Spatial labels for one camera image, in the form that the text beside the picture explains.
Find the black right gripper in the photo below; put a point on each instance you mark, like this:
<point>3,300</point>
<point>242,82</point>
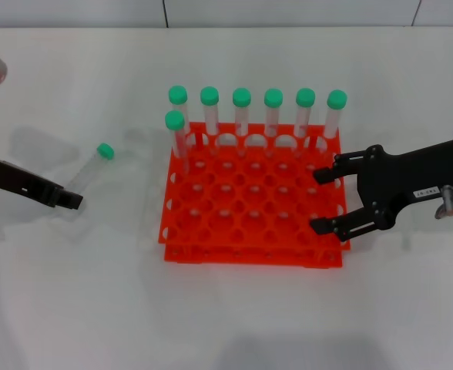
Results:
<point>388,181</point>

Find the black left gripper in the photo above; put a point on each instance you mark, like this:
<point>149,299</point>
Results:
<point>18,181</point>

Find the clear test tube green cap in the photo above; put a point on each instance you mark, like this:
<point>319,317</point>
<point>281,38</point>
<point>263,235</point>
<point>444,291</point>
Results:
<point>273,97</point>
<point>105,150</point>
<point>174,120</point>
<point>177,94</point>
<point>209,95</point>
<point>336,99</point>
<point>305,97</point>
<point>241,97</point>

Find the orange test tube rack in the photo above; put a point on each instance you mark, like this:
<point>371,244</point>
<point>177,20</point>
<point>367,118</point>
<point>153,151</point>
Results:
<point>249,231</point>

